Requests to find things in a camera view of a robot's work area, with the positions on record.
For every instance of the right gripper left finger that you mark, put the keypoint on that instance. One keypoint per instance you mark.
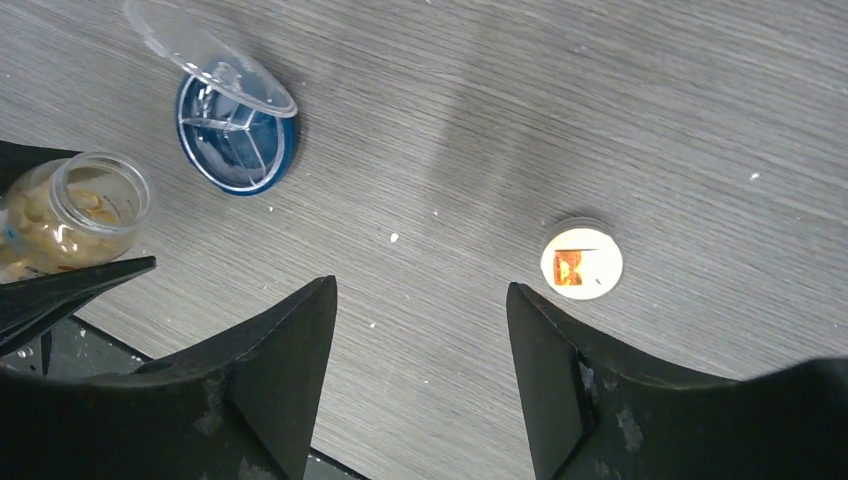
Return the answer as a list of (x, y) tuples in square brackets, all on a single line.
[(199, 411)]

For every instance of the blue round pill box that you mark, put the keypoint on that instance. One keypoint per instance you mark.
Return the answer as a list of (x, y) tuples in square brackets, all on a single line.
[(236, 123)]

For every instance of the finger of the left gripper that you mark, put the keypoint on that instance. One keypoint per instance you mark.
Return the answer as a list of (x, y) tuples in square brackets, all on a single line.
[(17, 159), (31, 307)]

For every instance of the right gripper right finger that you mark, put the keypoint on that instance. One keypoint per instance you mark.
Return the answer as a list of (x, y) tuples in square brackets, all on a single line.
[(595, 407)]

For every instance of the clear pill bottle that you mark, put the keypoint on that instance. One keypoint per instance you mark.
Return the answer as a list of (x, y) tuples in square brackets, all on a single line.
[(72, 213)]

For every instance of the white bottle cap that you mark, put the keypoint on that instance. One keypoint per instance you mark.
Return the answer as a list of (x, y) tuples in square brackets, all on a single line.
[(580, 259)]

